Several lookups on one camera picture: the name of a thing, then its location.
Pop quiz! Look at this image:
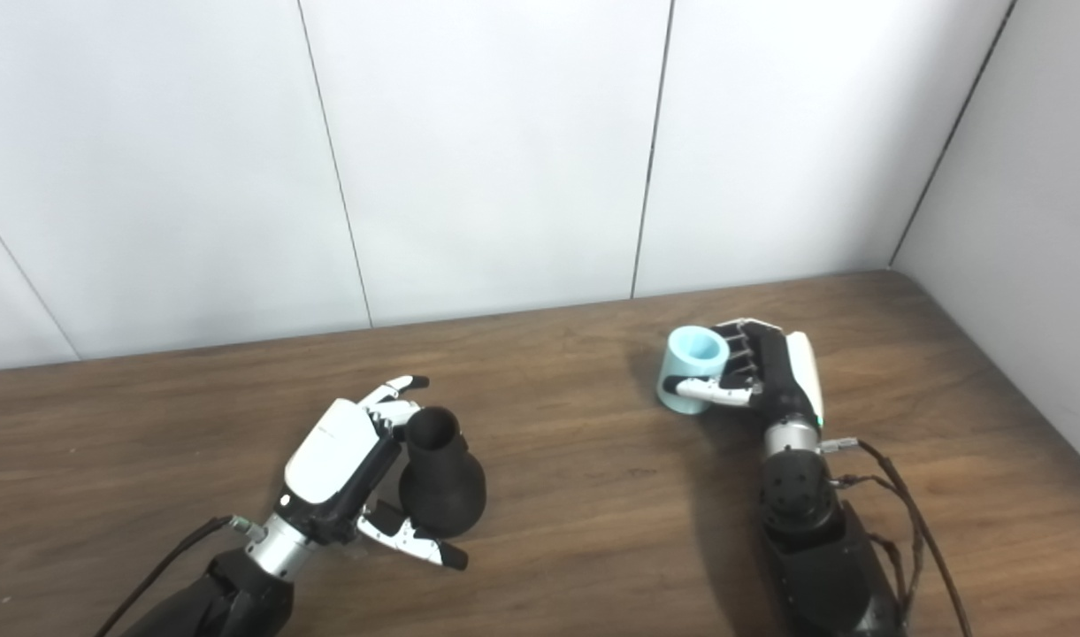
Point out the light blue cylinder cup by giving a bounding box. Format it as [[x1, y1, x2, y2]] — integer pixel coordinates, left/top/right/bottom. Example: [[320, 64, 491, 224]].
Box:
[[655, 326, 731, 416]]

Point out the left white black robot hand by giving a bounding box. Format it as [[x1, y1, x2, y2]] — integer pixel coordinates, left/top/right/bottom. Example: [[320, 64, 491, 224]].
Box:
[[274, 375, 470, 572]]

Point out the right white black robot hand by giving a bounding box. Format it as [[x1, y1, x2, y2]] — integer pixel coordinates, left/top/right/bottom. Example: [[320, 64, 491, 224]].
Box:
[[663, 318, 825, 434]]

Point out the black flared nozzle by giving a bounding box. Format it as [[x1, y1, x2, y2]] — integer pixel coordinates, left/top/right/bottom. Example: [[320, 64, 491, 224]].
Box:
[[398, 406, 488, 538]]

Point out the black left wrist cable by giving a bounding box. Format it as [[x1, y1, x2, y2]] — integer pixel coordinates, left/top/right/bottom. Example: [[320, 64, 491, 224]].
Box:
[[93, 516, 259, 637]]

